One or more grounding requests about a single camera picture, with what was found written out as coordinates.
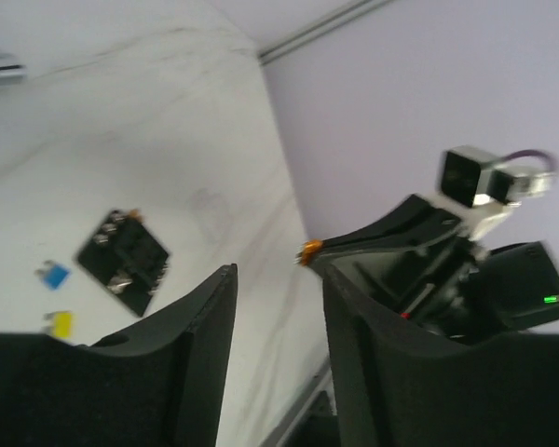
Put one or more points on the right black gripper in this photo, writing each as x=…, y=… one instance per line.
x=447, y=284

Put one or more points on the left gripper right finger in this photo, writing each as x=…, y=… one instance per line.
x=398, y=385

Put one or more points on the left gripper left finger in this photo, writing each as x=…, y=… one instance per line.
x=158, y=382

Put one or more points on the black fuse box base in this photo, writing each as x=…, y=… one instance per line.
x=126, y=260

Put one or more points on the yellow blade fuse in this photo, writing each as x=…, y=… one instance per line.
x=59, y=324

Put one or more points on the blue blade fuse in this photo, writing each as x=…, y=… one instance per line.
x=52, y=274

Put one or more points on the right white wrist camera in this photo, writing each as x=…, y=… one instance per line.
x=483, y=188

